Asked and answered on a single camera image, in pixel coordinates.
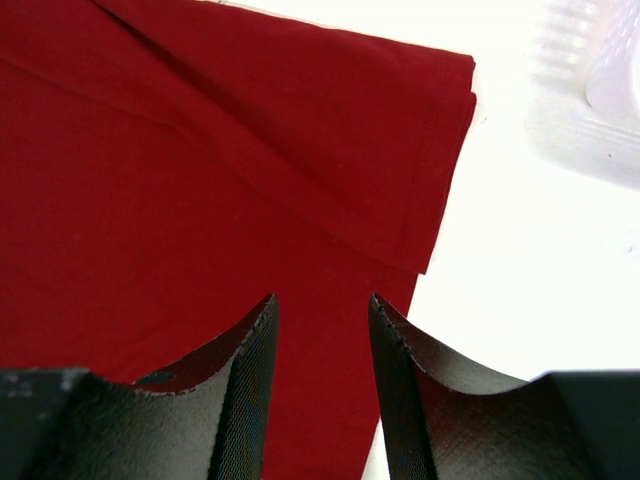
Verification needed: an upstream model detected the red t-shirt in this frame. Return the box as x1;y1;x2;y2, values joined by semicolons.
1;1;476;479

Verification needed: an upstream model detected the white plastic basket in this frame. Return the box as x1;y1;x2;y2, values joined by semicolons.
530;1;639;189

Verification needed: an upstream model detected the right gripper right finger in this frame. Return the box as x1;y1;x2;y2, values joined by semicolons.
368;295;639;479

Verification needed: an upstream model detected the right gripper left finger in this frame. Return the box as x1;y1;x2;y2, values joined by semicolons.
1;295;278;479

